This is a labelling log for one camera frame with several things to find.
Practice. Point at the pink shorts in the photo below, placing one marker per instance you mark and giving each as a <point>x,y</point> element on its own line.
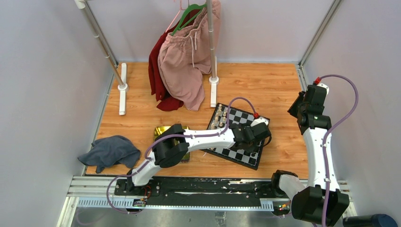
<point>183,59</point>

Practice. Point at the green clothes hanger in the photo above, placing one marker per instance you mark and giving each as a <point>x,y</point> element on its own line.
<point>183,22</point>

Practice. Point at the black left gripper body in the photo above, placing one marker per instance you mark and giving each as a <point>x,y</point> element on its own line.
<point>252,145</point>

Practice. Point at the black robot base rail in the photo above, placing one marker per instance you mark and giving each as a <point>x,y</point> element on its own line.
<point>180,193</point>

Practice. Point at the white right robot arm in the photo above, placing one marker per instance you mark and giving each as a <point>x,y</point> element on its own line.
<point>316,169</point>

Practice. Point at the pink clothes hanger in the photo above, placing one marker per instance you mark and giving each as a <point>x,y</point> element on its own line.
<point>183,5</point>

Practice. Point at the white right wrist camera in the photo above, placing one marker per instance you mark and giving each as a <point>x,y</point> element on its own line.
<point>324,86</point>

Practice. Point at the grey blue cloth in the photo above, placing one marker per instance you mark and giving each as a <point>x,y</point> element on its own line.
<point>110,151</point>

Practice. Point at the black and white chessboard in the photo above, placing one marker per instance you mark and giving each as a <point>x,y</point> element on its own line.
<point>241,157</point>

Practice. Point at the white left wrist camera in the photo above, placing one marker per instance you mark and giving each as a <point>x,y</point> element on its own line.
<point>259,120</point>

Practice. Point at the dark blue cylinder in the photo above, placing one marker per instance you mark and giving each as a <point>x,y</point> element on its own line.
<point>376,220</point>

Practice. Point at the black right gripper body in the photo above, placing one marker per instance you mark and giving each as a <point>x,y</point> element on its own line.
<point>299,105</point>

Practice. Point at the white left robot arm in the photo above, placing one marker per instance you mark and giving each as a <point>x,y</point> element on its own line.
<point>172,145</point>

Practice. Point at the gold metal tin tray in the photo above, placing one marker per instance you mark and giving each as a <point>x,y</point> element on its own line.
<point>160,130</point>

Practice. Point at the dark red garment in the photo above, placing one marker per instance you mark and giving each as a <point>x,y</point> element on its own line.
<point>165,101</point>

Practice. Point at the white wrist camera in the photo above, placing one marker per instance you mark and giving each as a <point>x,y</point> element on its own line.
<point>259,120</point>
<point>324,86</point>

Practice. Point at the white clothes rack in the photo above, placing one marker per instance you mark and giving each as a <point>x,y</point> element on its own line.
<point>121,77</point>

